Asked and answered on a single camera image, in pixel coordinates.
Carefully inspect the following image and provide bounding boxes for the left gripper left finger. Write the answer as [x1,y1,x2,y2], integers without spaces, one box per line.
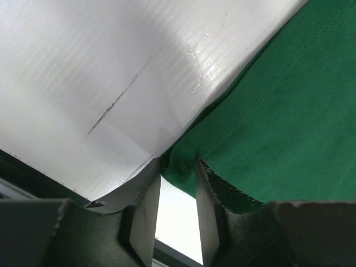
[1,159,161,266]

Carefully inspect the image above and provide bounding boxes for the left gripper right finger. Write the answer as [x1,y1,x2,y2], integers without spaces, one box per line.
[195,158,355,266]

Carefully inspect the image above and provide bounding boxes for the dark green t shirt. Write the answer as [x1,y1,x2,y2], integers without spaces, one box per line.
[161,1,355,202]

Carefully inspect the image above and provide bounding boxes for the aluminium front rail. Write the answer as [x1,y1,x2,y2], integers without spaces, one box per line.
[1,151,202,266]

